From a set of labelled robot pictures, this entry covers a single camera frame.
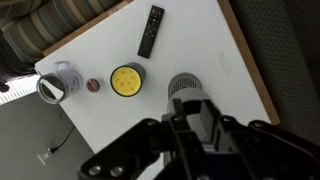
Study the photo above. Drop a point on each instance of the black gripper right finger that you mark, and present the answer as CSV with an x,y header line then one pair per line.
x,y
266,150

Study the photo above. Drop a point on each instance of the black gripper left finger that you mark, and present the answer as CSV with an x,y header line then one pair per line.
x,y
133,146

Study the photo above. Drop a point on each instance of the silver grey cylindrical can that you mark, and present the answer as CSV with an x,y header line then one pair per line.
x,y
185,86

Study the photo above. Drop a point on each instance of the small red-brown coffee pod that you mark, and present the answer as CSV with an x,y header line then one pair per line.
x,y
93,85

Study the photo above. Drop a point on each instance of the black cup with yellow filling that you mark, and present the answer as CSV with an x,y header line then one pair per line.
x,y
126,80

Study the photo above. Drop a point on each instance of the grey fabric sofa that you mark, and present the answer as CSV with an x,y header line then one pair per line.
x,y
286,60

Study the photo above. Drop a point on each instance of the black remote control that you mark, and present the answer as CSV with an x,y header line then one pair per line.
x,y
151,30

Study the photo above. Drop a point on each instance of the white ribbed panel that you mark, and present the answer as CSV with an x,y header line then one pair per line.
x,y
18,90

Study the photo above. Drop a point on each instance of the striped sofa cushion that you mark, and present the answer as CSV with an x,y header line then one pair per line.
x,y
40,23

